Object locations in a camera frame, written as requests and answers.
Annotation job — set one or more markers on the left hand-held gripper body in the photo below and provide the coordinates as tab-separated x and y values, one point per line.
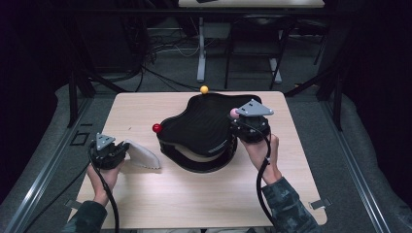
105	157

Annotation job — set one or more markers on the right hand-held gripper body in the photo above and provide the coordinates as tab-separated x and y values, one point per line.
252	129

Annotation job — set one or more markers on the grey cleaning cloth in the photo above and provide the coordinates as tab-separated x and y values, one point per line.
142	155

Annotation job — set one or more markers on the black wavy tray stand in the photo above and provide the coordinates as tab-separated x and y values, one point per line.
204	126

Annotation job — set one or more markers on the person's right hand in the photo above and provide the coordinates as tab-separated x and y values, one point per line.
264	158

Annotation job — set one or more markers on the white background table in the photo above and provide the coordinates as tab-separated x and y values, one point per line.
202	48

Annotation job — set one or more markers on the black chair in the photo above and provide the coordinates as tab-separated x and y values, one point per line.
259	29

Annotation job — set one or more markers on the black metal crossbar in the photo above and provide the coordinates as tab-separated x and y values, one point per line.
129	11

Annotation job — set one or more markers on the black metal frame post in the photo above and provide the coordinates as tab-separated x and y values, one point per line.
73	103
338	106

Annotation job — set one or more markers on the aluminium floor rail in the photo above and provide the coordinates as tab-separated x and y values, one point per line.
42	181
356	168

